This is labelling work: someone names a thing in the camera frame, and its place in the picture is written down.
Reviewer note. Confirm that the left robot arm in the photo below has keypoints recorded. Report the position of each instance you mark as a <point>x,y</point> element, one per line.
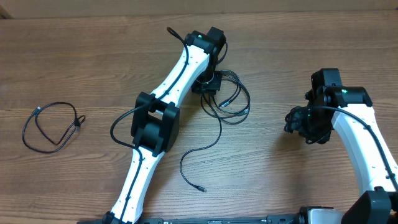
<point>155,123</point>

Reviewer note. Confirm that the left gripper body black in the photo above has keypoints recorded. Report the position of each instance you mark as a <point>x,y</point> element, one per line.
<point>209,81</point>

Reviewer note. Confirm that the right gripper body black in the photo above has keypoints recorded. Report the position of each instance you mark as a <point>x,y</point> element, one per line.
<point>312,125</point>

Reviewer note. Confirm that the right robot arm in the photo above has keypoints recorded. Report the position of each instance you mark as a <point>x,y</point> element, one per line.
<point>349,111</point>

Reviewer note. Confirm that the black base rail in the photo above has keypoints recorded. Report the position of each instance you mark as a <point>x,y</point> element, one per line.
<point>214,220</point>

